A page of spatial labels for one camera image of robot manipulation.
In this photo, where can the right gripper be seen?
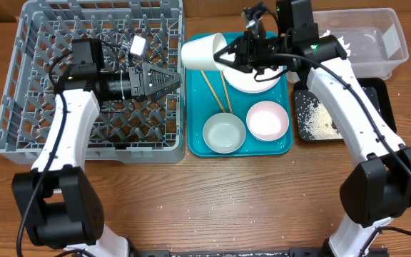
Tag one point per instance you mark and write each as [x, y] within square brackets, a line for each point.
[245, 51]

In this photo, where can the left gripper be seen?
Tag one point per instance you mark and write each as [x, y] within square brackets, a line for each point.
[140, 82]

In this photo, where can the white paper cup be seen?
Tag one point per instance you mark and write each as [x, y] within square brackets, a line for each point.
[199, 54]

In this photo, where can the pink bowl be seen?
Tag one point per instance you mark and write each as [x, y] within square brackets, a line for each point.
[267, 121]

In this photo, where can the grey-white bowl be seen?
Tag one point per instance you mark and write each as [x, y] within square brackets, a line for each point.
[224, 133]

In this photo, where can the pile of rice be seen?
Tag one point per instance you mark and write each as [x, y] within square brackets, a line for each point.
[314, 121]

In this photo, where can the white napkin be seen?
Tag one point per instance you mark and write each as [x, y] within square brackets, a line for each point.
[341, 41]

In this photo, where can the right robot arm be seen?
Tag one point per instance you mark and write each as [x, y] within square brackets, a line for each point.
[378, 190]

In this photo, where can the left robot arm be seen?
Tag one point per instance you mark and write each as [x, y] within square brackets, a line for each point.
[58, 204]

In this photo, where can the grey dishwasher rack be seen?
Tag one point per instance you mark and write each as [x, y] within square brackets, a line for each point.
[125, 130]

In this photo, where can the black food waste tray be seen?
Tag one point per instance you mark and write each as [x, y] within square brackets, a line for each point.
[375, 89]

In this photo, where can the right wooden chopstick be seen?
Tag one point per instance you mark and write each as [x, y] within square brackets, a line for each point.
[226, 92]

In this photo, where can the wooden chopstick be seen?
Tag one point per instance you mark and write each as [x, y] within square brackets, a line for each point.
[226, 92]
[212, 91]

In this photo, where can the pink round plate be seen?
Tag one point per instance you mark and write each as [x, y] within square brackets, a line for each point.
[245, 82]

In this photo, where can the left wooden chopstick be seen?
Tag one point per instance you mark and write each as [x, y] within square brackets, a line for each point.
[212, 91]

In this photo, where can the teal plastic tray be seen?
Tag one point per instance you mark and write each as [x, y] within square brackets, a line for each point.
[201, 104]

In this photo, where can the clear plastic bin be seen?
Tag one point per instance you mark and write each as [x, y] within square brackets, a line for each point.
[373, 39]

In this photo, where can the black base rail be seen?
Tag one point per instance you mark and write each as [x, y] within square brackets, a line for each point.
[295, 252]

